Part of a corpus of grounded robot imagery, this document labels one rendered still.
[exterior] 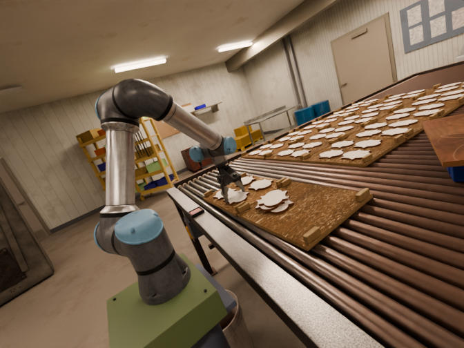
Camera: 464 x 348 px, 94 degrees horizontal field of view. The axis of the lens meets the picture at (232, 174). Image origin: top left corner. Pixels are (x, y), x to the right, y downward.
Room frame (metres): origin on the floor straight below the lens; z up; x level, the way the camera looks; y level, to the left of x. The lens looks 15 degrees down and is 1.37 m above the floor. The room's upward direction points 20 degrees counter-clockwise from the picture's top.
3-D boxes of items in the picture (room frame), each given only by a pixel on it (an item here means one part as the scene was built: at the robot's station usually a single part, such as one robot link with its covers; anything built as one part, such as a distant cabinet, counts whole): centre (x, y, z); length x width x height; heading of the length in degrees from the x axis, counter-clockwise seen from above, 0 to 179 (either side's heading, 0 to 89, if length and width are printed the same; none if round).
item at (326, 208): (0.80, -0.20, 0.93); 0.41 x 0.35 x 0.02; 25
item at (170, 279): (0.57, 0.30, 1.01); 0.15 x 0.15 x 0.10
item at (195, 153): (1.02, 0.08, 1.24); 0.11 x 0.11 x 0.08; 52
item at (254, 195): (1.18, -0.02, 0.93); 0.41 x 0.35 x 0.02; 25
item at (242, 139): (8.04, -0.87, 0.36); 1.34 x 0.98 x 0.72; 118
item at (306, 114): (6.22, -2.76, 0.39); 1.06 x 0.64 x 0.77; 118
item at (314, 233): (0.57, -0.16, 0.95); 0.06 x 0.02 x 0.03; 115
